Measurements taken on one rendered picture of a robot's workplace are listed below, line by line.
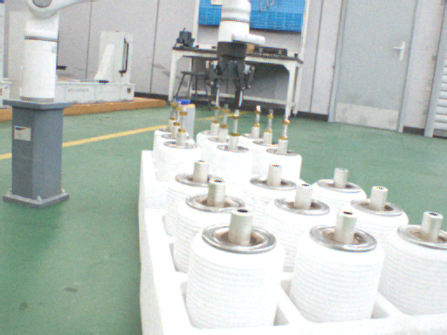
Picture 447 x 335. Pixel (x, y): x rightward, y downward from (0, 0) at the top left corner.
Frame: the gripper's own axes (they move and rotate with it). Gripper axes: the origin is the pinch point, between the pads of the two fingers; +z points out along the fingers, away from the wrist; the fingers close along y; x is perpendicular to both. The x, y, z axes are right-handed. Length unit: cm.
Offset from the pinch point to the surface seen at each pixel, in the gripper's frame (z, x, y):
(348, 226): 9, 62, 27
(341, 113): 23, -284, -396
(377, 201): 9, 55, 12
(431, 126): 22, -184, -460
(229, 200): 10, 45, 31
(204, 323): 18, 58, 42
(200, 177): 9.6, 35.6, 29.0
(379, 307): 18, 65, 23
